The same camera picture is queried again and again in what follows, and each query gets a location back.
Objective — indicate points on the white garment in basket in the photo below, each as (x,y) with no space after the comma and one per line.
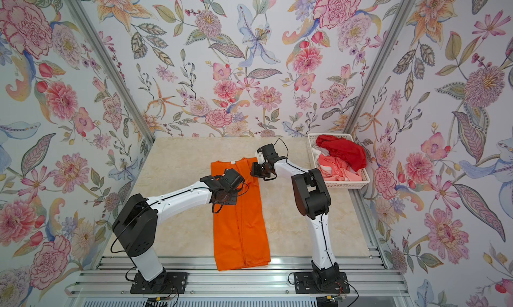
(317,152)

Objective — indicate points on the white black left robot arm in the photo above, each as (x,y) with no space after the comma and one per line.
(136,225)

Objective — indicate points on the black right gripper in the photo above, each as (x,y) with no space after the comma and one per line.
(255,170)

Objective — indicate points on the orange t-shirt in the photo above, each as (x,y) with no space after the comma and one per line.
(240,236)

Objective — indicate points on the right rear aluminium corner post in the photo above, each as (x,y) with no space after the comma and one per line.
(384,52)

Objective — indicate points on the red t-shirt in basket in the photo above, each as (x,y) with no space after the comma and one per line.
(345,149)

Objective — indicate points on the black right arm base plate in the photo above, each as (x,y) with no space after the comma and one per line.
(320,282)

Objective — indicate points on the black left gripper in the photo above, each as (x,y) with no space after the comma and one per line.
(234,199)

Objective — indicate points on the white plastic laundry basket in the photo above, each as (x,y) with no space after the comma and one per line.
(340,185)

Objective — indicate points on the pink t-shirt in basket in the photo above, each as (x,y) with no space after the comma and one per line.
(336,170)

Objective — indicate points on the aluminium corner post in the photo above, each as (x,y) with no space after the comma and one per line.
(85,24)
(384,52)

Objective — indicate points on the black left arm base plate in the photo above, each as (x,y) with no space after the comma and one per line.
(165,283)

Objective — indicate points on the left rear aluminium corner post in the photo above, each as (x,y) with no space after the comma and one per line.
(85,24)

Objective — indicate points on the front aluminium rail frame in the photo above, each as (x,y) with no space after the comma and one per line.
(368,281)

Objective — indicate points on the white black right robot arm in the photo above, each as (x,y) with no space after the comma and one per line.
(312,200)

